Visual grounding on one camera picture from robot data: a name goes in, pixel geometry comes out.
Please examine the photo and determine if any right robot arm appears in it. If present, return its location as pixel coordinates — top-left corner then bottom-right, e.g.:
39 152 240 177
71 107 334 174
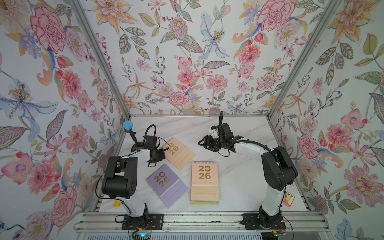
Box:
198 120 298 230

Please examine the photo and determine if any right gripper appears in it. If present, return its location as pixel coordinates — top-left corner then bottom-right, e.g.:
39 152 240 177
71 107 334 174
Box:
198 135 226 152

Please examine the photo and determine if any yellow-green calendar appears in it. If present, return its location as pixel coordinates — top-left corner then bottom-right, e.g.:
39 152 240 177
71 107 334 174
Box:
191 201 219 205

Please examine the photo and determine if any blue microphone on stand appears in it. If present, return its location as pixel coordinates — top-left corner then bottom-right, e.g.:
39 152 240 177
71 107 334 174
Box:
123 121 140 148

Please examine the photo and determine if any purple calendar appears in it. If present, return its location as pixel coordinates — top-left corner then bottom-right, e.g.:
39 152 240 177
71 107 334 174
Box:
146 164 189 209

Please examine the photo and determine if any peach calendar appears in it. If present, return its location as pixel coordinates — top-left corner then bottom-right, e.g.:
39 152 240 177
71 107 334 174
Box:
161 138 196 171
191 162 220 202

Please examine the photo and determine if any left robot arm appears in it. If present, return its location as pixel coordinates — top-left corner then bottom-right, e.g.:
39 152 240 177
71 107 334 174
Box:
95 137 165 232

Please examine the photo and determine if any aluminium mounting rail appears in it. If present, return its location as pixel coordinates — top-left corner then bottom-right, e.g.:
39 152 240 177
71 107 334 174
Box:
74 212 329 233

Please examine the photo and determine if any red orange small box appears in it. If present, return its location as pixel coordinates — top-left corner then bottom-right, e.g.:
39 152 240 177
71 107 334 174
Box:
283 192 296 208

